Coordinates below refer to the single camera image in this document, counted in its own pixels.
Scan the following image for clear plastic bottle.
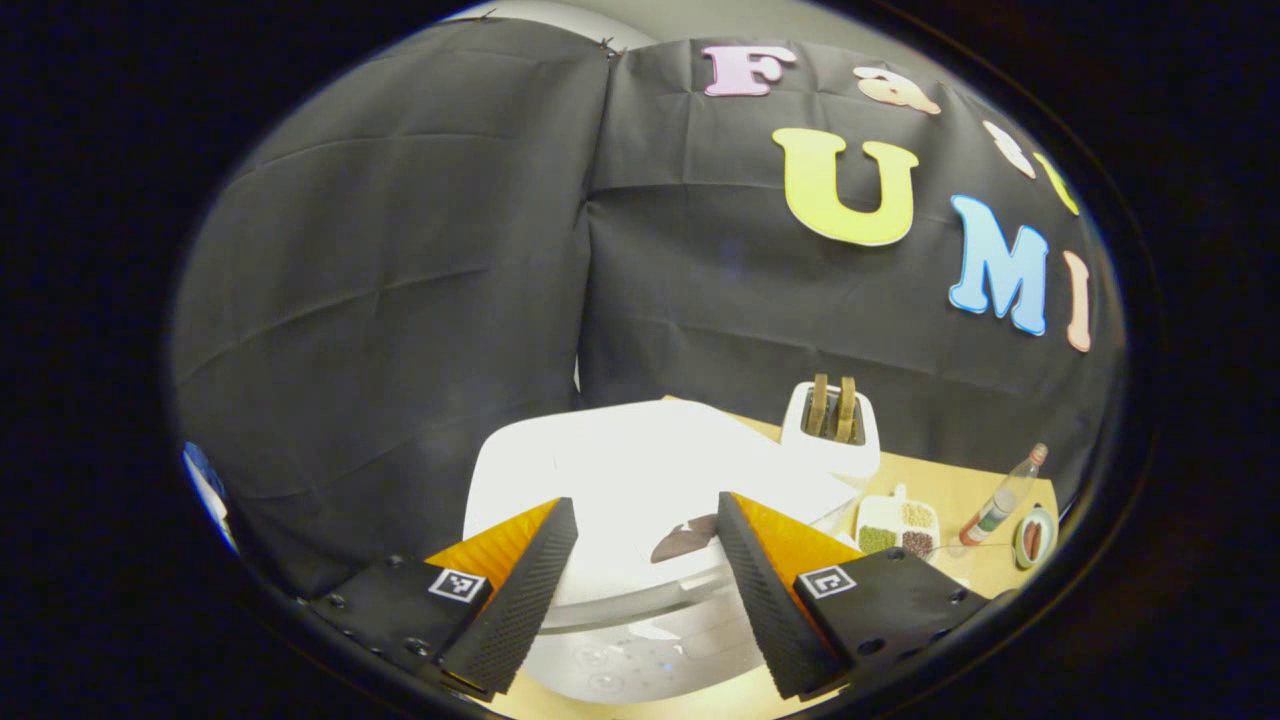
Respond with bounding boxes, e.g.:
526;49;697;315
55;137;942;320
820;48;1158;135
959;443;1050;547

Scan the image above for white compartment tray with grains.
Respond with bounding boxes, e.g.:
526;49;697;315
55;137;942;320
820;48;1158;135
855;484;941;562

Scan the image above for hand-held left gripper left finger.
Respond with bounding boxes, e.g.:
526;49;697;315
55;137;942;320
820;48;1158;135
298;497;581;698

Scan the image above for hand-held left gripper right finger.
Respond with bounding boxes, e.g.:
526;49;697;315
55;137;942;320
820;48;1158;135
716;491;996;701

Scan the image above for light green plate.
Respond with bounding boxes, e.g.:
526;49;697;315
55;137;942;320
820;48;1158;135
1014;505;1060;571

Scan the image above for white rice cooker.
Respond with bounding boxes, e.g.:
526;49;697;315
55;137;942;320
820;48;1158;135
462;399;863;707

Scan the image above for black backdrop cloth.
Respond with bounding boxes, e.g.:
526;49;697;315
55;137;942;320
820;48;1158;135
172;18;1126;601

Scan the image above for white toaster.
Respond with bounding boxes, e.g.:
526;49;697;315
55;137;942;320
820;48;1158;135
779;380;883;488

